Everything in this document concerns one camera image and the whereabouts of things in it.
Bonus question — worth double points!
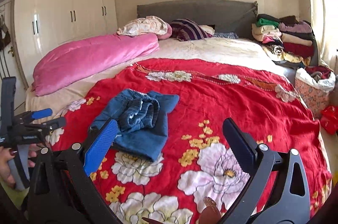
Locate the blue denim pants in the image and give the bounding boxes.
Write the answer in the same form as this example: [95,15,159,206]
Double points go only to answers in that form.
[90,89,179,162]

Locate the green sleeve forearm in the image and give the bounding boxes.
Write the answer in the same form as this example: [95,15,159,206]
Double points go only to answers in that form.
[1,179,29,210]

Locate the person's left hand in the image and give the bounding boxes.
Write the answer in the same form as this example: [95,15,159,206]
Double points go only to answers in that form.
[0,143,47,189]

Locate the person's right hand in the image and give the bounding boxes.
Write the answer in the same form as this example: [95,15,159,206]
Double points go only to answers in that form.
[142,197,222,224]

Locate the cream bed sheet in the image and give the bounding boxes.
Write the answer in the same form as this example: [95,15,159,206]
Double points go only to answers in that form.
[25,36,338,177]

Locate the white door with hangings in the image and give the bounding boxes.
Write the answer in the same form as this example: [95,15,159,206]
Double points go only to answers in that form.
[1,0,26,114]

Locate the pink quilt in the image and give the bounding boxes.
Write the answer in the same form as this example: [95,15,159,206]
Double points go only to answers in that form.
[32,33,159,96]

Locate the red floral bedspread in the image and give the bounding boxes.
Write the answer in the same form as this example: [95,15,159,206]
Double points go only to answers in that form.
[49,59,331,223]

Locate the red plastic bag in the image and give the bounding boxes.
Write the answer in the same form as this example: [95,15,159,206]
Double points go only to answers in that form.
[320,105,338,135]

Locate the floral laundry basket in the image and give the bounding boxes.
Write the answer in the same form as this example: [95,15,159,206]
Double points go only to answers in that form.
[294,66,336,117]

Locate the cream wardrobe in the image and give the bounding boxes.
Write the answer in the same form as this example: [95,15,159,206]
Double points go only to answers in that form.
[14,0,117,86]

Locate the stack of folded clothes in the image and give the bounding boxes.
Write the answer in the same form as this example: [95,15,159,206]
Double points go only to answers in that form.
[252,14,319,70]

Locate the cream floral pillow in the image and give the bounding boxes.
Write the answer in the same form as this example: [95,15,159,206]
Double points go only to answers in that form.
[116,16,172,40]

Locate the grey headboard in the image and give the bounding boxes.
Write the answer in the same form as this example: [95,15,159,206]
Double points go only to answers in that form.
[137,0,258,40]

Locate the purple striped pillow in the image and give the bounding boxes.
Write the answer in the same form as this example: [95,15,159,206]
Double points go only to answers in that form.
[170,19,212,41]

